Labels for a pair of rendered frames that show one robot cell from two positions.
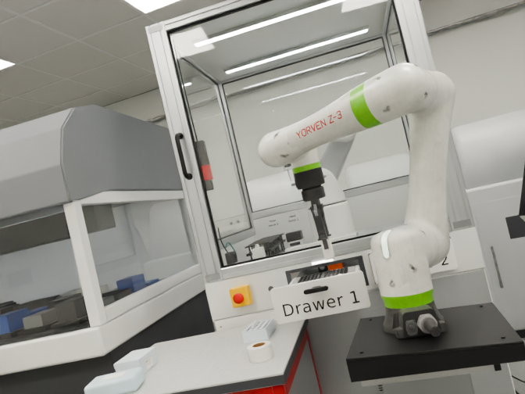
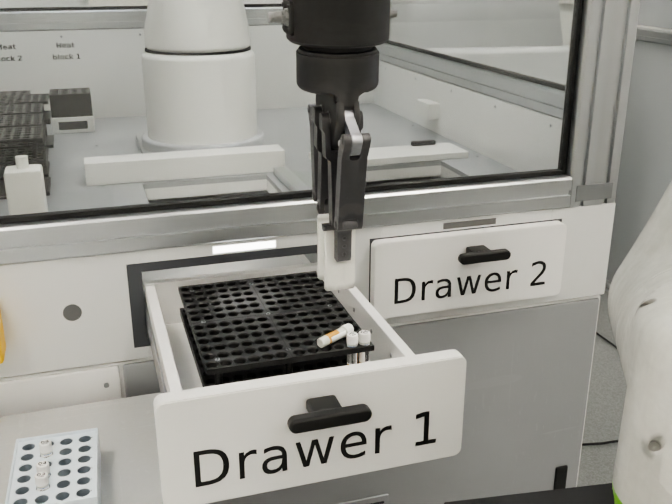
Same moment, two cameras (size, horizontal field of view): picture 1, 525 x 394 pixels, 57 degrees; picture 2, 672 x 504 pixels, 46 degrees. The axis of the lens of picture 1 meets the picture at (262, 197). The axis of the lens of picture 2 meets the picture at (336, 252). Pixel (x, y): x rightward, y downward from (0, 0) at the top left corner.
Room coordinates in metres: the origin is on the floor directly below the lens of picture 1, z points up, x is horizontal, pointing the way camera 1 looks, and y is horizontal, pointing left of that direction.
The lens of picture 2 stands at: (0.92, 0.19, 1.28)
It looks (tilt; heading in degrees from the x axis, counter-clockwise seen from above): 20 degrees down; 331
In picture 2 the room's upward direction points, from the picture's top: straight up
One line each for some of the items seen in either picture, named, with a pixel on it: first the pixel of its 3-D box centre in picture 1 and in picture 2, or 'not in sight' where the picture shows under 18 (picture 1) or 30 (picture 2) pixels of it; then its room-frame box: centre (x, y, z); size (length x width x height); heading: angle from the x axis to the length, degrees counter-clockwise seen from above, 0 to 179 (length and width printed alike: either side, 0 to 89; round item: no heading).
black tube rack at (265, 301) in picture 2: (324, 286); (268, 338); (1.68, -0.14, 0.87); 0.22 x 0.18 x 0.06; 169
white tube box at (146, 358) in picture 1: (137, 362); not in sight; (1.58, 0.52, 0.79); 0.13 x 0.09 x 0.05; 168
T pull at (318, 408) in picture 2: (316, 288); (326, 411); (1.45, -0.09, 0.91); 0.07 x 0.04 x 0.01; 79
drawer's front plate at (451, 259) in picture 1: (412, 261); (470, 268); (1.73, -0.47, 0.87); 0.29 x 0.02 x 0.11; 79
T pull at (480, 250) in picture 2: not in sight; (480, 253); (1.71, -0.46, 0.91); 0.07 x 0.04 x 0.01; 79
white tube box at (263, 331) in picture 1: (258, 330); (56, 481); (1.65, 0.12, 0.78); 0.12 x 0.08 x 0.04; 167
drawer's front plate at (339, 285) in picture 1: (319, 297); (317, 426); (1.48, -0.10, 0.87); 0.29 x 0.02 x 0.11; 79
